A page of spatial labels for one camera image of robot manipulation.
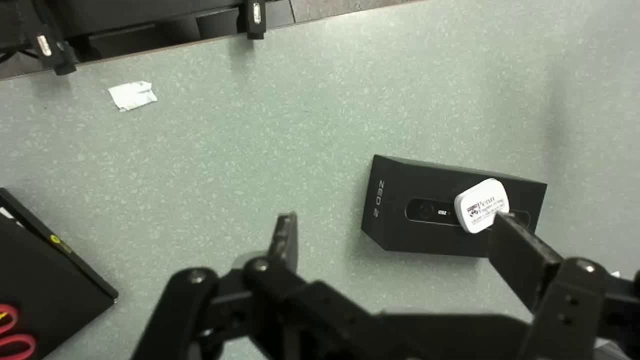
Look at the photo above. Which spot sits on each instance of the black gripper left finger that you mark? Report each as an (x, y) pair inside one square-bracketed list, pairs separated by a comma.
[(284, 240)]

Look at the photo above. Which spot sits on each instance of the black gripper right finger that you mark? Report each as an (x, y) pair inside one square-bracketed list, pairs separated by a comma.
[(526, 256)]

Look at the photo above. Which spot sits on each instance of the white power adapter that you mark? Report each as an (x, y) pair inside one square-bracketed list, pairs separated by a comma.
[(480, 202)]

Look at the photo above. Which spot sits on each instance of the black box with adapter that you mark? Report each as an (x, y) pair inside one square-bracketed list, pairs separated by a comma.
[(400, 186)]

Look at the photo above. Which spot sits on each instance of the small white paper scrap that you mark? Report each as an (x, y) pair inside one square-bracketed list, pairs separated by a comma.
[(133, 95)]

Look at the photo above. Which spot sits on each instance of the black folder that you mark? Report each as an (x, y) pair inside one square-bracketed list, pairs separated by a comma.
[(40, 281)]

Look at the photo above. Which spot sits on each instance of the red and yellow scissors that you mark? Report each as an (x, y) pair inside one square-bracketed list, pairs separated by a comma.
[(16, 343)]

